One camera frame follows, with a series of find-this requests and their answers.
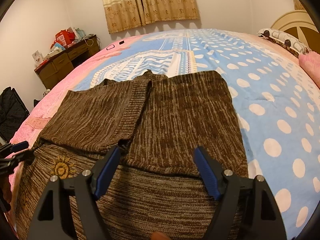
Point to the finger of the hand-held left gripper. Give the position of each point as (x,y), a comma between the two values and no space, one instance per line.
(15,159)
(20,145)

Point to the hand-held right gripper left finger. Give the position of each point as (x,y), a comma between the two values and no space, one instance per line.
(107,172)

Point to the grey patterned pillow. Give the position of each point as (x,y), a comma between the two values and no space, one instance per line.
(277,36)

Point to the person's right hand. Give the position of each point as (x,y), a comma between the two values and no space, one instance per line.
(160,236)

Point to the brown wooden desk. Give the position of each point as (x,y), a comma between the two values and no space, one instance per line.
(53,70)

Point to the beige patterned window curtain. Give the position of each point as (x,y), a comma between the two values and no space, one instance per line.
(120,5)
(170,0)
(297,3)

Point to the light blue paper bag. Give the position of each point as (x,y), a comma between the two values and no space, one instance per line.
(80,33)

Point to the bed with pink-blue blanket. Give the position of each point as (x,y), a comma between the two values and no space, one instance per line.
(262,80)

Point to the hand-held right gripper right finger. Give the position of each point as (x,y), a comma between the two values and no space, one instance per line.
(206,172)

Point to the pink floral pillow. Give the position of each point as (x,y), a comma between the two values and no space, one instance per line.
(311,65)

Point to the brown knit sweater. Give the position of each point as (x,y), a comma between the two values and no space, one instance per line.
(175,120)

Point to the cream wooden headboard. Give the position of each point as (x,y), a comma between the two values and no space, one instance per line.
(295,20)

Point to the black bag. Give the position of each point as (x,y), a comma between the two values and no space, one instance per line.
(37,102)

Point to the red gift box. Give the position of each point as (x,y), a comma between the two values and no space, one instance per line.
(62,37)

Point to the white card box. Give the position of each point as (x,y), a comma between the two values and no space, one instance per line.
(37,57)

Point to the black folding chair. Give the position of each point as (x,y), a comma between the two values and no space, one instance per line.
(12,110)

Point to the tissue box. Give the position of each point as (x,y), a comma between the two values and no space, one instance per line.
(53,53)

